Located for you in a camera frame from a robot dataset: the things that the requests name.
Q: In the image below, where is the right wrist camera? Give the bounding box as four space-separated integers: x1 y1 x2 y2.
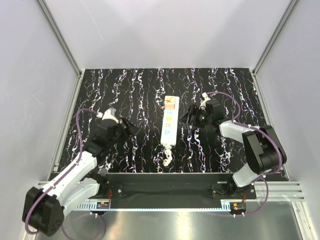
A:
199 92 211 109

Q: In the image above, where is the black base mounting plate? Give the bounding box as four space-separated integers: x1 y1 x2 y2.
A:
91 173 265 211

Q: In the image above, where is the purple cable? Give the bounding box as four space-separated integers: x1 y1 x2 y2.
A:
23 108 106 238
206 91 287 217

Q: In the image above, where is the white coiled power cord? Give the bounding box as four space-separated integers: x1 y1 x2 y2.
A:
162 143 174 168

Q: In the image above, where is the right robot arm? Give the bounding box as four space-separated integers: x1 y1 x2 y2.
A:
179 99 287 199

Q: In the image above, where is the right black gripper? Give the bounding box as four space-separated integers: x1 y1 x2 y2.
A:
179 104 212 129

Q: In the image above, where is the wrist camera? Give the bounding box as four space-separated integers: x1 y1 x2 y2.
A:
199 92 211 109
97 108 119 123

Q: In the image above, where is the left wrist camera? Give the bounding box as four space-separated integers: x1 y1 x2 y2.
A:
97 108 119 123

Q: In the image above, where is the pink cube plug adapter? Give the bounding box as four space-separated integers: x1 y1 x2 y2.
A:
164 95 176 110

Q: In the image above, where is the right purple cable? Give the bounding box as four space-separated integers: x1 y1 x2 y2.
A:
206 91 287 217

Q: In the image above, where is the white power strip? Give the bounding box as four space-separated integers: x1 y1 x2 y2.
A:
160 96 180 146

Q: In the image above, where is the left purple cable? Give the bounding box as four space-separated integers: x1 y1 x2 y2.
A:
23 108 106 238

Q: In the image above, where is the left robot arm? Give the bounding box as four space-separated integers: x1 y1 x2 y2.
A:
22 117 139 237

